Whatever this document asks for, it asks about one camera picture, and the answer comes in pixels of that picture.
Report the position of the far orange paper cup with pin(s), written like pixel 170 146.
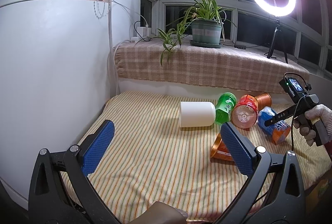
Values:
pixel 263 100

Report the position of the white plastic cup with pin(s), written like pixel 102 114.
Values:
pixel 196 114

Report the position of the spider plant in green pot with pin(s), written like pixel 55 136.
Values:
pixel 206 20

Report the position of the blue orange Arctic Ocean cup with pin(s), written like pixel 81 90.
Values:
pixel 277 131

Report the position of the red orange drink cup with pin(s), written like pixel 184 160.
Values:
pixel 245 113

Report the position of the white power adapters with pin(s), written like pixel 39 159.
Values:
pixel 142 34

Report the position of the green tea cup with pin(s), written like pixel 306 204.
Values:
pixel 224 107

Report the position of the near orange paper cup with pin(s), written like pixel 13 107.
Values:
pixel 219 150

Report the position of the beige plaid sill cloth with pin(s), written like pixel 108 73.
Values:
pixel 224 67

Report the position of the gloved right hand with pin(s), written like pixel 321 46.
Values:
pixel 319 113

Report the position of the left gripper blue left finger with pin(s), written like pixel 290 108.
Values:
pixel 95 145

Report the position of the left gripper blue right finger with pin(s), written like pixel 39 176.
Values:
pixel 240 148

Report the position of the orange paper cup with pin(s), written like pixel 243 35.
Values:
pixel 219 150
pixel 263 100

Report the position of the striped yellow table cloth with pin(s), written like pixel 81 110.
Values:
pixel 151 159

